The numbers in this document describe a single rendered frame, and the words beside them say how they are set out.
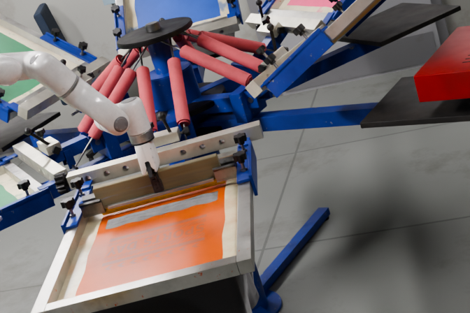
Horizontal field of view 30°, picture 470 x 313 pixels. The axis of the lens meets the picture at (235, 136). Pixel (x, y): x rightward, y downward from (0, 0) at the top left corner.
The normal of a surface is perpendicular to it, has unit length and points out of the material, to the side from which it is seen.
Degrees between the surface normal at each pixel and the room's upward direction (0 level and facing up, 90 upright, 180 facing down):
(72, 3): 90
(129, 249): 0
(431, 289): 0
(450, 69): 0
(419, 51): 90
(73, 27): 90
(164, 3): 32
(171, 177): 90
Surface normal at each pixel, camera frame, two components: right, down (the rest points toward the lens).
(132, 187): -0.01, 0.34
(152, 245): -0.28, -0.90
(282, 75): -0.49, 0.43
